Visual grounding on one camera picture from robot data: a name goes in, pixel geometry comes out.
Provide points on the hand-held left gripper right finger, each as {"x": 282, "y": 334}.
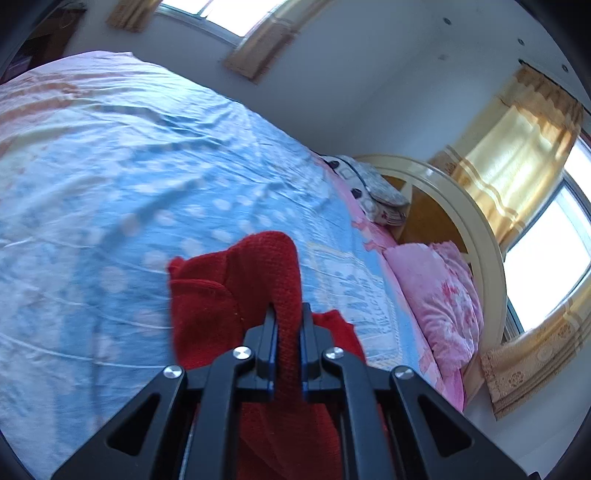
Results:
{"x": 304, "y": 341}

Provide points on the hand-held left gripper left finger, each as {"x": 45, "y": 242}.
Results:
{"x": 274, "y": 341}

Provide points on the red knitted sweater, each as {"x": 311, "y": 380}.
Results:
{"x": 207, "y": 314}

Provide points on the pink floral pillow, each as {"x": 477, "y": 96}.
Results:
{"x": 438, "y": 295}

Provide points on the grey patterned pillow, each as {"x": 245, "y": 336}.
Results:
{"x": 378, "y": 191}

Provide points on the cream wooden headboard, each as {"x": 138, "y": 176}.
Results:
{"x": 480, "y": 240}

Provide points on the yellow striped curtain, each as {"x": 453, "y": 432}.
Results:
{"x": 512, "y": 152}
{"x": 531, "y": 360}

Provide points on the bed with patterned sheet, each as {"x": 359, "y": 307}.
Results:
{"x": 115, "y": 175}

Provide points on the window beside headboard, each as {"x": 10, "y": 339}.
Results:
{"x": 545, "y": 240}

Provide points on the beige patterned curtain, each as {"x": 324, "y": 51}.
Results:
{"x": 272, "y": 41}
{"x": 131, "y": 14}

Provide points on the dark wooden desk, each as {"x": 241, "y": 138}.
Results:
{"x": 41, "y": 41}

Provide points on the window with white frame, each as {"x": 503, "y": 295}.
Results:
{"x": 217, "y": 14}

